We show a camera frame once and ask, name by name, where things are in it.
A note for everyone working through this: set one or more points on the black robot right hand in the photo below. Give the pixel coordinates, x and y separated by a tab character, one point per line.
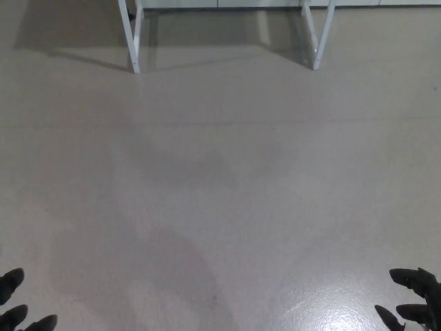
430	293

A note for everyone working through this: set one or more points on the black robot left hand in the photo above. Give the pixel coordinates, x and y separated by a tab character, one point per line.
10	282

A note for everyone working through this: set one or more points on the white metal desk leg frame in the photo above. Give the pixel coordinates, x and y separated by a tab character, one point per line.
128	34
324	34

